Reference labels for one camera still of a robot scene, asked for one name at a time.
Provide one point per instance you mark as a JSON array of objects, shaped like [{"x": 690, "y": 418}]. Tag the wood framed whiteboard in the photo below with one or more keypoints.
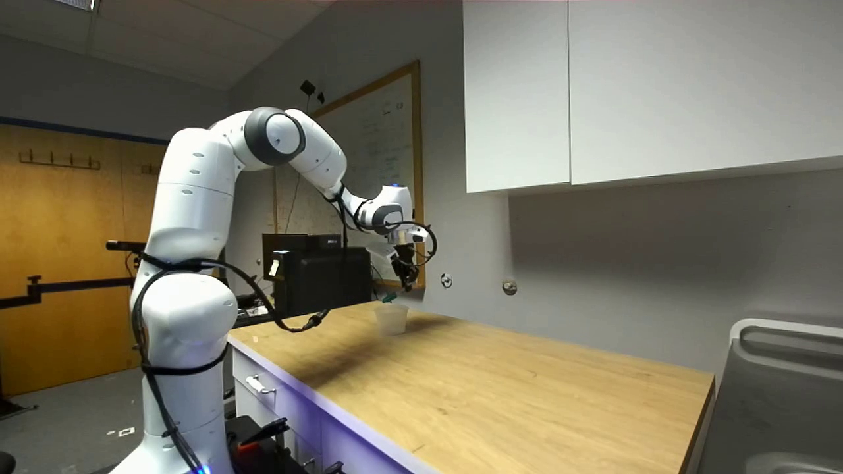
[{"x": 380, "y": 132}]

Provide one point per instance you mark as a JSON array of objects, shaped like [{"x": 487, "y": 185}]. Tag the round wall knob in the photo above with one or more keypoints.
[{"x": 508, "y": 287}]

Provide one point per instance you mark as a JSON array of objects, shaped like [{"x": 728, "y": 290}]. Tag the white wall cabinet right door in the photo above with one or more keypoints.
[{"x": 665, "y": 88}]

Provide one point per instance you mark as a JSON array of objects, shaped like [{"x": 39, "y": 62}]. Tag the white wall cabinet door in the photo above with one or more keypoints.
[
  {"x": 516, "y": 92},
  {"x": 665, "y": 88}
]

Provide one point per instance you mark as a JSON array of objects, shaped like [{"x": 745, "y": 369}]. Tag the grey chair back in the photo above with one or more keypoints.
[{"x": 777, "y": 402}]

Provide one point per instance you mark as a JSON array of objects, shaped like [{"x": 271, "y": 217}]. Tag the wooden door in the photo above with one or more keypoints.
[{"x": 60, "y": 199}]

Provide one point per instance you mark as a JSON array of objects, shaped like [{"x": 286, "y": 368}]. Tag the red black clamp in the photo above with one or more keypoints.
[{"x": 258, "y": 448}]

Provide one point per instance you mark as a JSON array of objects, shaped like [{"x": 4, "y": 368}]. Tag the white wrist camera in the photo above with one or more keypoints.
[{"x": 419, "y": 236}]

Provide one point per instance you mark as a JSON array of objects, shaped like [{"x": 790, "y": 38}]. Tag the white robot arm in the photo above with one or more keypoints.
[{"x": 180, "y": 310}]

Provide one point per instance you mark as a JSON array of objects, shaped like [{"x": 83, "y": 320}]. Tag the white wall cabinet left door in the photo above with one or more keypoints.
[{"x": 516, "y": 92}]

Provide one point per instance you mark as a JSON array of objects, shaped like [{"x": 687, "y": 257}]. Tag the black box on counter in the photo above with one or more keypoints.
[{"x": 314, "y": 273}]

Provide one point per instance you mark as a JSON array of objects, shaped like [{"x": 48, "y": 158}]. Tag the white counter drawer front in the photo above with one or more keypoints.
[{"x": 320, "y": 432}]

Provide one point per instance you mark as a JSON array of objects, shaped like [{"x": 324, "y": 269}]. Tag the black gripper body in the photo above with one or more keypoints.
[{"x": 403, "y": 262}]

